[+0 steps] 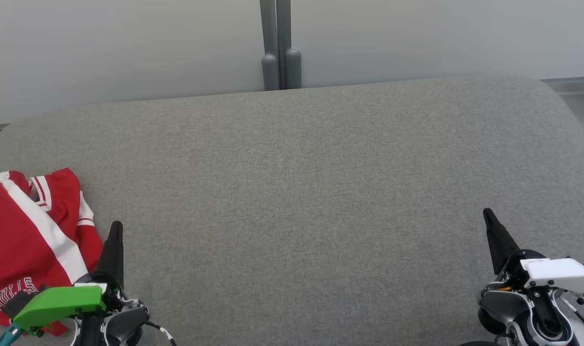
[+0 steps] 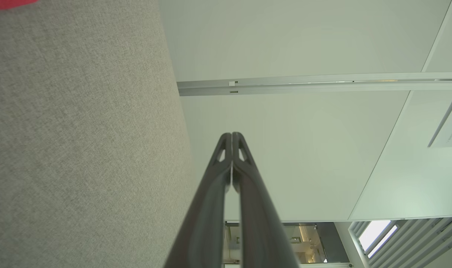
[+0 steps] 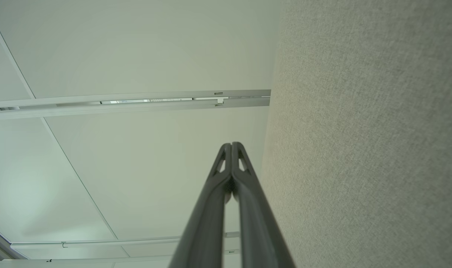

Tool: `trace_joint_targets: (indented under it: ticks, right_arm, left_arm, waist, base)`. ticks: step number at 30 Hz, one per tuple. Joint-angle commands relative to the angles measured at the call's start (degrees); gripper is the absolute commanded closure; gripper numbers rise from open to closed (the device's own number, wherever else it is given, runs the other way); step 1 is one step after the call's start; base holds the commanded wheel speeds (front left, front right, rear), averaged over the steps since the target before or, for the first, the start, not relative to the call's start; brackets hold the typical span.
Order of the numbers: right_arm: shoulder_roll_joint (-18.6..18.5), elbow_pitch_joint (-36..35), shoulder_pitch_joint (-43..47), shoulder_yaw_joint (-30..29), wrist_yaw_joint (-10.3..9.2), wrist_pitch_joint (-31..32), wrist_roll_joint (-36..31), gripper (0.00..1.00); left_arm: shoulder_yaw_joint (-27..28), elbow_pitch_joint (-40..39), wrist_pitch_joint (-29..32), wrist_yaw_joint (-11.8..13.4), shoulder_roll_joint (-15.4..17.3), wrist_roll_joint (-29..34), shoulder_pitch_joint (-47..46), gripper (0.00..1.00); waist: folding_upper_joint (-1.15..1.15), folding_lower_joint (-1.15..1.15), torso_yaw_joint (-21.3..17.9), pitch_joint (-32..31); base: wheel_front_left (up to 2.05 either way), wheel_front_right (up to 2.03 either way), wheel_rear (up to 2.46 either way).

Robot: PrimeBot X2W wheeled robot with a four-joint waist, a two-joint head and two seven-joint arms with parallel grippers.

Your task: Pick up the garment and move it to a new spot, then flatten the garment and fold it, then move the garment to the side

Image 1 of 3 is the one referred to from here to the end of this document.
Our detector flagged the red shorts with white stripe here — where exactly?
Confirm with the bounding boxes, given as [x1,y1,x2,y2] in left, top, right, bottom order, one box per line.
[0,167,103,337]

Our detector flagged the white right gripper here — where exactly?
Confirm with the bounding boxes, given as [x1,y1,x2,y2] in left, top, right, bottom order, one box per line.
[483,208,584,295]

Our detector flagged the grey partition post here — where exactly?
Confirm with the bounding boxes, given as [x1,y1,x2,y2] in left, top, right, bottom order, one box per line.
[260,0,302,91]

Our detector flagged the thin black banded cable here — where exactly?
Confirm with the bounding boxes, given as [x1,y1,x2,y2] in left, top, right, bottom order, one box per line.
[145,321,177,346]

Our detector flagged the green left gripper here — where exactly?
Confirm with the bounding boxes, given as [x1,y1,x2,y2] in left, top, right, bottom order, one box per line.
[13,221,125,335]

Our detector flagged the grey fabric sofa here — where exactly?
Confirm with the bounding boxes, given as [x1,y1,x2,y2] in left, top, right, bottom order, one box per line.
[0,74,584,346]

